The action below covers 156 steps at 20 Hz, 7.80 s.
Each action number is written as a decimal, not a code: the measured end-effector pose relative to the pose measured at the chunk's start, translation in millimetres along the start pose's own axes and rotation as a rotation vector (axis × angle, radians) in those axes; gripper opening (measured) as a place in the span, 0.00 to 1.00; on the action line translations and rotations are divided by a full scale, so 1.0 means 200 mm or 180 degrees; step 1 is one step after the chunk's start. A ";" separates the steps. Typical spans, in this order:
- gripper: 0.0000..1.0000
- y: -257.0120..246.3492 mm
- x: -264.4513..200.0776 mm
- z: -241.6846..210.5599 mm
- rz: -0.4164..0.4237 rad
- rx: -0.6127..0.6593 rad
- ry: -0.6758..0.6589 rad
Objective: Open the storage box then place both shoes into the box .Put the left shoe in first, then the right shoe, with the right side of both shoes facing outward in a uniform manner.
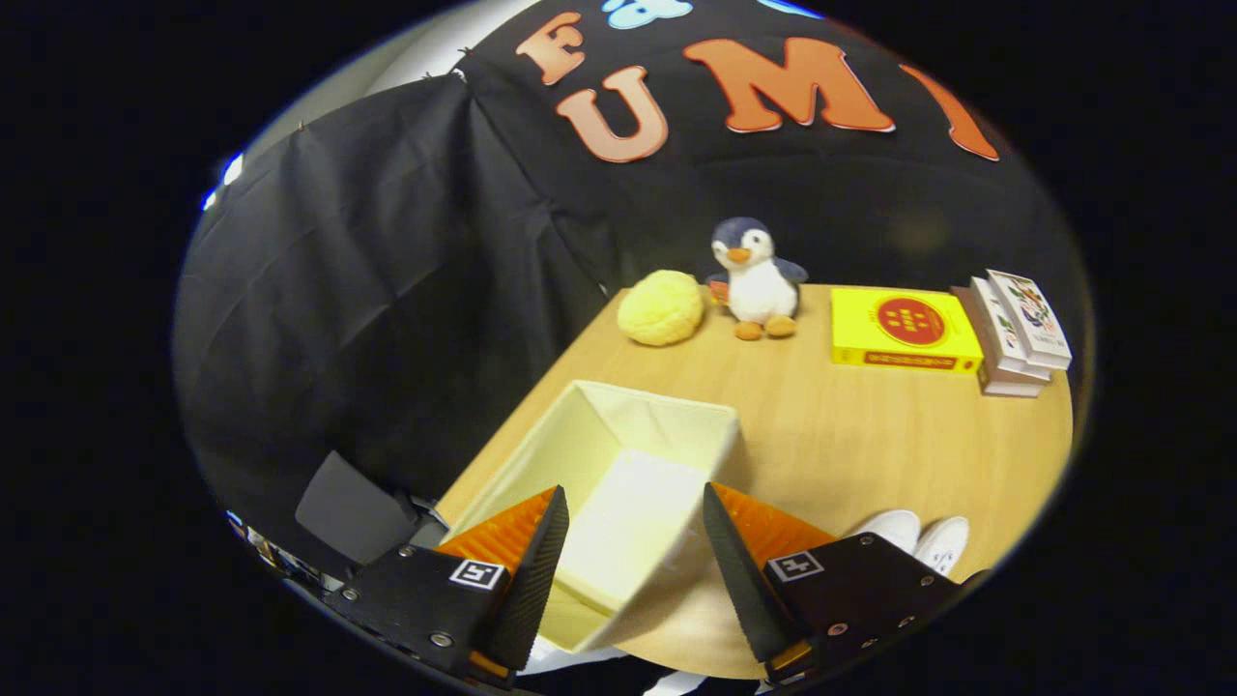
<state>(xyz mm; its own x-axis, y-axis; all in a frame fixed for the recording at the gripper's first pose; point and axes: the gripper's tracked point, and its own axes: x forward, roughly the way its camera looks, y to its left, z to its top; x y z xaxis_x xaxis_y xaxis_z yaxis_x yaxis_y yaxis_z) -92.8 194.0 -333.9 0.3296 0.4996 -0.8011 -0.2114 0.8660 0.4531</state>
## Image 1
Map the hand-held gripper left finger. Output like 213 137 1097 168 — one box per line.
324 485 571 689

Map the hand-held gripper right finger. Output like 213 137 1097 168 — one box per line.
703 481 992 685

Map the cream fabric storage box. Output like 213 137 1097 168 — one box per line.
440 380 740 654

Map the white canvas shoe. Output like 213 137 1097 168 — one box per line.
855 509 922 557
913 516 970 578

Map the dark grey chair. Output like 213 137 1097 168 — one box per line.
295 450 446 566

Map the yellow round plush bun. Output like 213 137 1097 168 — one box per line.
618 270 705 347

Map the penguin plush toy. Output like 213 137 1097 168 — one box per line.
705 217 809 341

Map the yellow book with red circle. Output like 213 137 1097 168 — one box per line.
831 286 985 373

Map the black backdrop cloth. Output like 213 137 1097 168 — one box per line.
174 0 1083 581

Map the white book with colourful cover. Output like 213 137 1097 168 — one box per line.
986 269 1074 371

